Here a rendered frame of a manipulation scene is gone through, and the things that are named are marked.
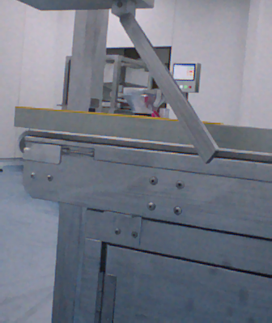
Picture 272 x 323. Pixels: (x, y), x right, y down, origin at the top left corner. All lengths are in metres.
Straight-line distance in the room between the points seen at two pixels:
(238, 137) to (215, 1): 5.91
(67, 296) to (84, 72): 0.52
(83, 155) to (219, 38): 5.69
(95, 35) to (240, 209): 0.57
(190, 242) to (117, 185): 0.14
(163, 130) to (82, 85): 0.42
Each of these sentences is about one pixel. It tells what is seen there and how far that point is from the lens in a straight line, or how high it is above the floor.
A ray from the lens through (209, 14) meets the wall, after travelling 6.47.
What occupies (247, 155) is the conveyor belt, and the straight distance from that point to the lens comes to 0.62.
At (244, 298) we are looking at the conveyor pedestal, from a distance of 0.70.
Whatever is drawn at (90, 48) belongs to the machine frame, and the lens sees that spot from 1.02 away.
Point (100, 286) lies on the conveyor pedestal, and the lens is 0.76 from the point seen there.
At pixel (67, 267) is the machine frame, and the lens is 1.08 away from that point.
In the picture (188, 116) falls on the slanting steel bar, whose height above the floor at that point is 0.89.
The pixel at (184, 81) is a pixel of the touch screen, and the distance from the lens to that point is 3.68.
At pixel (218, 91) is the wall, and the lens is 6.21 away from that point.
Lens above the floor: 0.88
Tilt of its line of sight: 3 degrees down
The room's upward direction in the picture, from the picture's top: 5 degrees clockwise
